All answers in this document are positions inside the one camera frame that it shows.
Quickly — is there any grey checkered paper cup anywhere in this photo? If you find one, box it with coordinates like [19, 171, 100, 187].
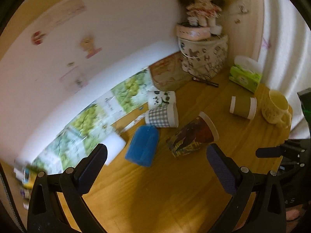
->
[145, 103, 179, 128]

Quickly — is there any brown paper cup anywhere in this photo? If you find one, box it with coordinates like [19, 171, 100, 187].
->
[229, 96, 257, 120]

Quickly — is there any white foam cup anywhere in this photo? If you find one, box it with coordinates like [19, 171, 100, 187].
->
[101, 132, 126, 165]

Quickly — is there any dark patterned paper cup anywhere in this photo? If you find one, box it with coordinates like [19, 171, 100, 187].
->
[167, 111, 219, 158]

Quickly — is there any blue plastic cup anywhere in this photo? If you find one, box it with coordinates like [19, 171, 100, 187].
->
[125, 125, 159, 167]

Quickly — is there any panda print paper cup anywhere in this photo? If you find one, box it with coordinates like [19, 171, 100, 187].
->
[147, 90, 176, 110]

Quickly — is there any small bottles cluster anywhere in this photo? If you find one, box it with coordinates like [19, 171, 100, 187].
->
[14, 160, 38, 210]

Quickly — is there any cream ceramic mug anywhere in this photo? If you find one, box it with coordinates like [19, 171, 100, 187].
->
[261, 90, 292, 128]

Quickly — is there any green tissue pack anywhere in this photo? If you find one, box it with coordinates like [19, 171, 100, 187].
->
[229, 55, 263, 93]

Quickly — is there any white curtain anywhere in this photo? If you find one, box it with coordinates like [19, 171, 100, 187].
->
[258, 0, 310, 139]

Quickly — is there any black pen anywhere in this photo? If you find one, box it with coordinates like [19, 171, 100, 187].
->
[192, 77, 219, 88]

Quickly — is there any letter print fabric basket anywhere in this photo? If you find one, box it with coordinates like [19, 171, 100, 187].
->
[178, 34, 228, 81]

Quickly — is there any pink round box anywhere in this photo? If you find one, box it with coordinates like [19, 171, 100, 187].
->
[176, 24, 211, 41]

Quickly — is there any doll with dark hair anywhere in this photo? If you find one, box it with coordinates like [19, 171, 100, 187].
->
[179, 0, 224, 34]

